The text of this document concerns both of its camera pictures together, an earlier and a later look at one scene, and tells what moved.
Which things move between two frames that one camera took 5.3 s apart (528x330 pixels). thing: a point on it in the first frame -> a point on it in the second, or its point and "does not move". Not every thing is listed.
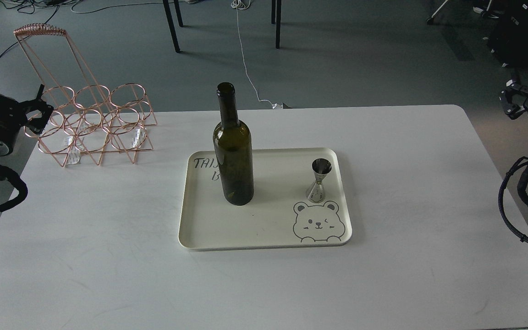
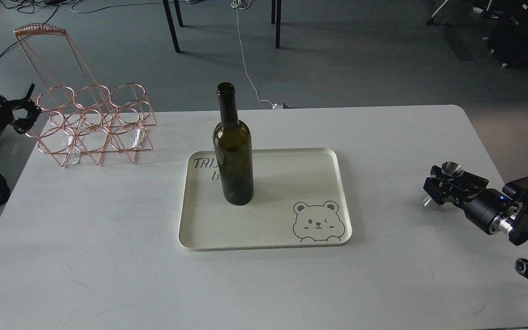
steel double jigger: x=320 y=167 -> x=449 y=169
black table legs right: x=276 y=13 does not move
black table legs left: x=171 y=22 does not move
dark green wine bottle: x=233 y=149 does not move
